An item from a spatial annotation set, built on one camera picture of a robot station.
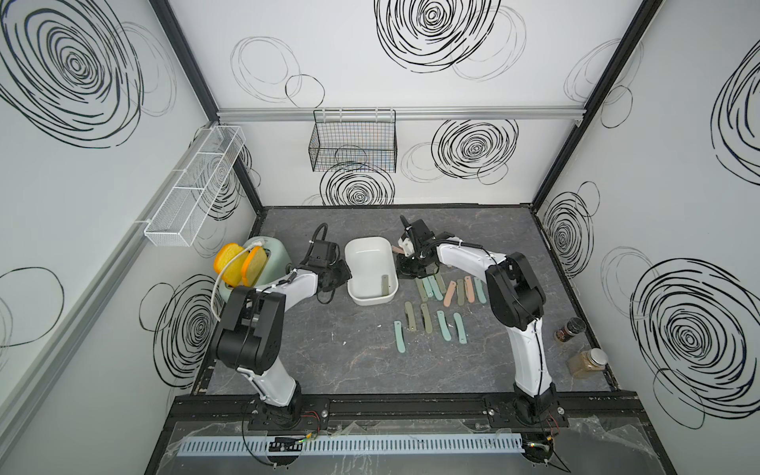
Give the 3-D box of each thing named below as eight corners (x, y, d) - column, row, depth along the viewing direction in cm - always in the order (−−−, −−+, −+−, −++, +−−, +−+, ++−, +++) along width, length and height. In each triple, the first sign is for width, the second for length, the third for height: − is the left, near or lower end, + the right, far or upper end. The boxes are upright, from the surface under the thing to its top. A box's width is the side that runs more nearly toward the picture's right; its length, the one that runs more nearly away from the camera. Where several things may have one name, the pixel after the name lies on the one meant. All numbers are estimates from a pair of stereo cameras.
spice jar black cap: (555, 344, 87) (573, 330, 79) (550, 332, 90) (567, 317, 81) (569, 344, 87) (589, 330, 79) (564, 332, 90) (582, 317, 81)
